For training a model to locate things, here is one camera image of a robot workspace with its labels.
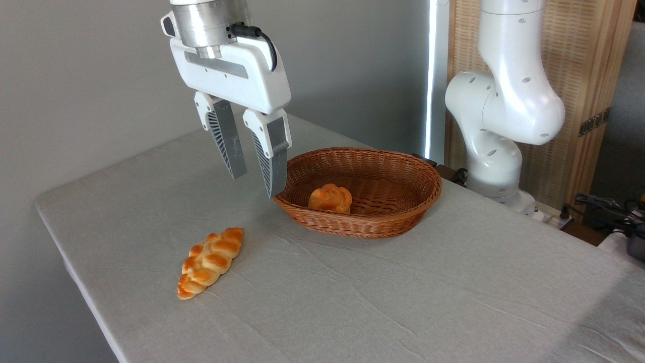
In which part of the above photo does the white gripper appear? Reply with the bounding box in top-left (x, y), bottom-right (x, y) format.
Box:
top-left (161, 12), bottom-right (293, 199)

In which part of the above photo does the round orange muffin bread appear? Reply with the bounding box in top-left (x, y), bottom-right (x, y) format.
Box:
top-left (308, 184), bottom-right (353, 215)

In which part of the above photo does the long braided bread loaf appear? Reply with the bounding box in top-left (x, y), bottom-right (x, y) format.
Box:
top-left (177, 227), bottom-right (244, 300)

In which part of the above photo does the brown wicker oval basket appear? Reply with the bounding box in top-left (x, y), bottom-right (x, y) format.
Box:
top-left (273, 147), bottom-right (443, 239)

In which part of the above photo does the black table clamp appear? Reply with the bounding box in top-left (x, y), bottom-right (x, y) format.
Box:
top-left (412, 153), bottom-right (468, 185)

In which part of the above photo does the light grey tablecloth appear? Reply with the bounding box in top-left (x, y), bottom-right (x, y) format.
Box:
top-left (34, 112), bottom-right (645, 363)

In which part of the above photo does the black screen hinge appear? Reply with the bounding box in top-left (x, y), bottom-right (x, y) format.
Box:
top-left (578, 107), bottom-right (612, 138)

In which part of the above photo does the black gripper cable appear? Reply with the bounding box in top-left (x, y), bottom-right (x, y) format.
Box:
top-left (228, 23), bottom-right (278, 72)

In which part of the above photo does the white vertical post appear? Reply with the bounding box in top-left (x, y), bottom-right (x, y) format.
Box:
top-left (425, 0), bottom-right (450, 165)

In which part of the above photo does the black cable bundle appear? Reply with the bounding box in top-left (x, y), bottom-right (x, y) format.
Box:
top-left (561, 193), bottom-right (645, 238)

